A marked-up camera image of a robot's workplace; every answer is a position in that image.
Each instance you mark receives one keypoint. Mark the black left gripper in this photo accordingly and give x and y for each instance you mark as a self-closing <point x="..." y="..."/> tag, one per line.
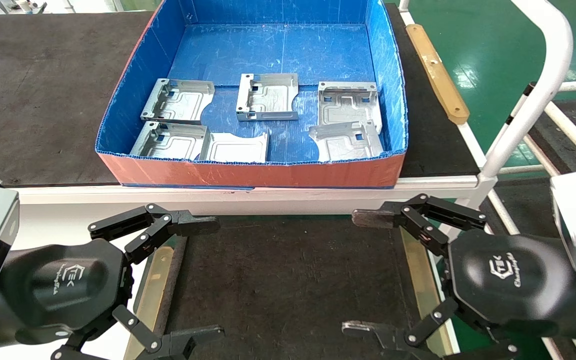
<point x="63" y="285"/>

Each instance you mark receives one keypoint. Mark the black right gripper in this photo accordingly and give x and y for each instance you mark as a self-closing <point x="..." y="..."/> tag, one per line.
<point x="513" y="280"/>

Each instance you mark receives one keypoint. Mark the silver stamped metal bracket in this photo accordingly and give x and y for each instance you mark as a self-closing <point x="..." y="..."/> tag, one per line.
<point x="273" y="97"/>
<point x="235" y="150"/>
<point x="348" y="145"/>
<point x="168" y="142"/>
<point x="348" y="105"/>
<point x="183" y="100"/>

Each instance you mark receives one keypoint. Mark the blue orange corrugated plastic box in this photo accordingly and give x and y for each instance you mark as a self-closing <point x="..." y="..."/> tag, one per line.
<point x="278" y="50"/>

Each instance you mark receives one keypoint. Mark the tan wooden edge strip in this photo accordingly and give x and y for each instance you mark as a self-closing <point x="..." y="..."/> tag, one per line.
<point x="438" y="75"/>
<point x="423" y="290"/>
<point x="150" y="295"/>

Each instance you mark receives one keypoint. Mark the white table rim beam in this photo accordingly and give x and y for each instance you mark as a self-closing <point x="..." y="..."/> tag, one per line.
<point x="318" y="196"/>

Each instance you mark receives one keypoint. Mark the white rod black caps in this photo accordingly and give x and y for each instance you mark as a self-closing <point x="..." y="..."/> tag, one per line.
<point x="518" y="107"/>

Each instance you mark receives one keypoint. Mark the grey background equipment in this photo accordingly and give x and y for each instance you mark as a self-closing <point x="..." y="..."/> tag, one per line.
<point x="23" y="6"/>

